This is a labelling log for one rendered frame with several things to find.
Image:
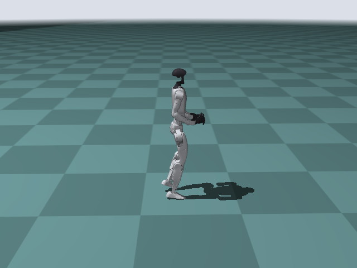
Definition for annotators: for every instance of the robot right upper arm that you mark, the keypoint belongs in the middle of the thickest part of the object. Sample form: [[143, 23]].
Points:
[[178, 99]]

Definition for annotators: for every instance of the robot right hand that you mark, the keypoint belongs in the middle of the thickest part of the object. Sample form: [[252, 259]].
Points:
[[199, 119]]

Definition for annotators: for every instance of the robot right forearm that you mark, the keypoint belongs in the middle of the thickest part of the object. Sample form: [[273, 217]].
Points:
[[183, 119]]

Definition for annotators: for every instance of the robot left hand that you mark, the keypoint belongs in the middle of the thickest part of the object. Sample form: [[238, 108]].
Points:
[[197, 115]]

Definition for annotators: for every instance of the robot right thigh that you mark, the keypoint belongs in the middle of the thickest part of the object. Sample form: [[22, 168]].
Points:
[[182, 147]]

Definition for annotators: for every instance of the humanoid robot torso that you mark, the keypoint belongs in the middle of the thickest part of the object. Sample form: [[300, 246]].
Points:
[[175, 125]]

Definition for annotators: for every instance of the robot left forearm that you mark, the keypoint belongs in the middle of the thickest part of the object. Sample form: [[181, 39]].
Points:
[[188, 115]]

